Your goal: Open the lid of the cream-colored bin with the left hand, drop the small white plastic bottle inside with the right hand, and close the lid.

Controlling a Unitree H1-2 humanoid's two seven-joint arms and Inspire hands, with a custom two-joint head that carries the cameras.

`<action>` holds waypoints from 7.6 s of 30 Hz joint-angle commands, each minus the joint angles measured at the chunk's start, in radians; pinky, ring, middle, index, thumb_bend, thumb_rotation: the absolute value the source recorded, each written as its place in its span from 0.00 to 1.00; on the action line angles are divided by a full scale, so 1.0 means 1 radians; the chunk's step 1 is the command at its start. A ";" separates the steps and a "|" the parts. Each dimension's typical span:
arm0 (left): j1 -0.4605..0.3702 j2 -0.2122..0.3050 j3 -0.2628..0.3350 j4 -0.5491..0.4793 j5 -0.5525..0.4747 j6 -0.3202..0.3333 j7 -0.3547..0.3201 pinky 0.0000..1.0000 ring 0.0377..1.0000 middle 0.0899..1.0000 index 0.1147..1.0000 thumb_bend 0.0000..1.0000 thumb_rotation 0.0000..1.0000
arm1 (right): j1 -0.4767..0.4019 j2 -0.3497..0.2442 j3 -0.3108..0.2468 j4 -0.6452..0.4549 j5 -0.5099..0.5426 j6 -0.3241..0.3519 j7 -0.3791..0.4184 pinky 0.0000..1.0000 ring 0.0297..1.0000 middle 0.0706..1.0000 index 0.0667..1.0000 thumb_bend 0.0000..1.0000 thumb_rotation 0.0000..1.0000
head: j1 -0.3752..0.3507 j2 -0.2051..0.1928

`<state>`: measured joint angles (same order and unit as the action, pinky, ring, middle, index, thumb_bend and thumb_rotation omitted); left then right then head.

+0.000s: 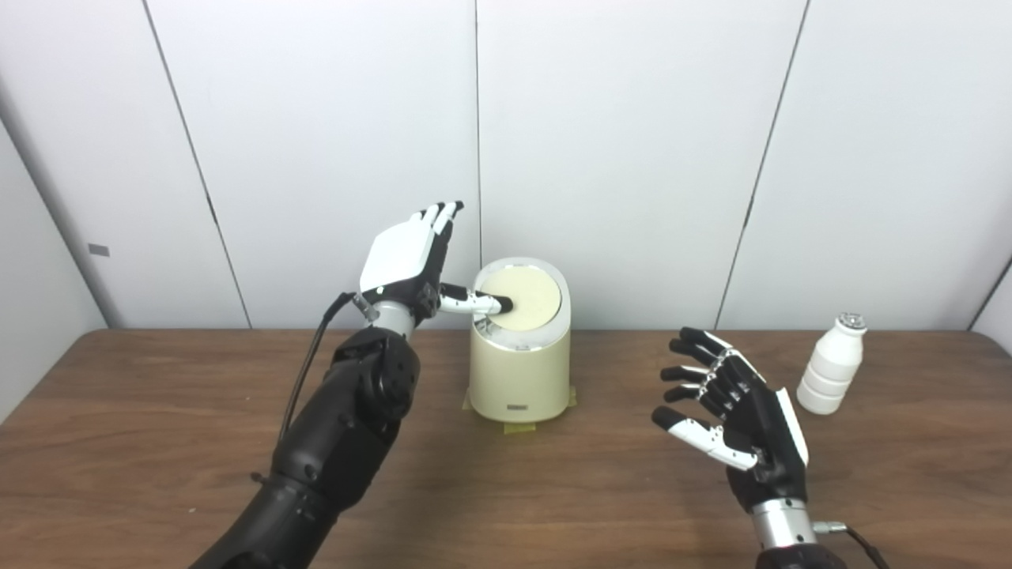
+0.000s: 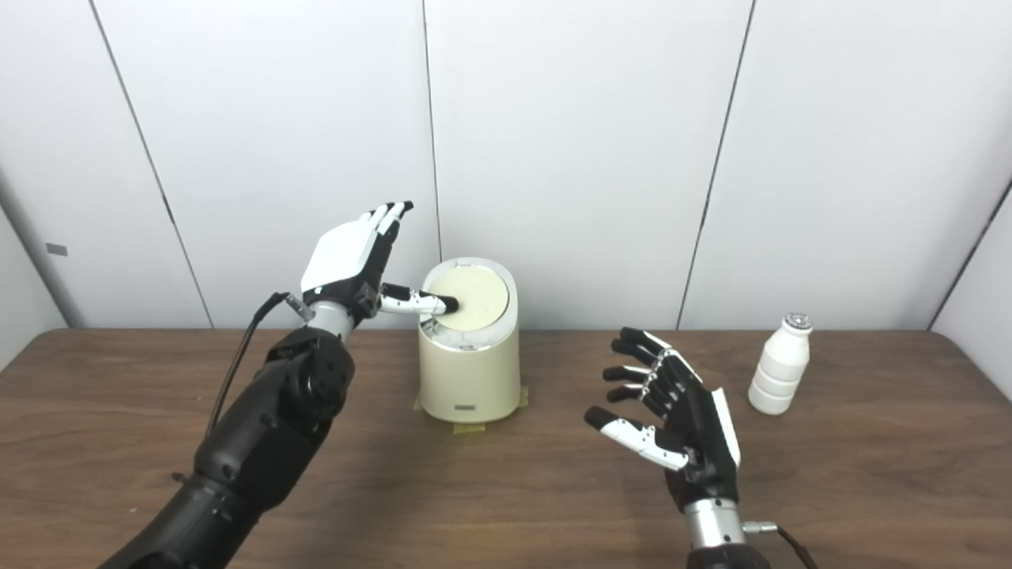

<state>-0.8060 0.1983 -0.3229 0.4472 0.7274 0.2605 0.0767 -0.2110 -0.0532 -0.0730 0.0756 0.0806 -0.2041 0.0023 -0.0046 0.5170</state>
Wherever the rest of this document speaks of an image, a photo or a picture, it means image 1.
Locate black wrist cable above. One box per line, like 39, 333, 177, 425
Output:
813, 520, 890, 569
277, 292, 380, 447

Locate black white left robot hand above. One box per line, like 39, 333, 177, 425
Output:
359, 201, 515, 323

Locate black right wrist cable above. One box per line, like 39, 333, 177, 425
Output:
813, 520, 890, 569

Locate cream-colored lidded bin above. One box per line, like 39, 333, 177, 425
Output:
468, 256, 572, 424

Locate small white plastic bottle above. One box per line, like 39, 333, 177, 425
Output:
796, 313, 868, 416

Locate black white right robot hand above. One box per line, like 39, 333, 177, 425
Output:
651, 326, 810, 514

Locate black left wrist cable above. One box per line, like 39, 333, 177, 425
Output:
277, 292, 380, 447

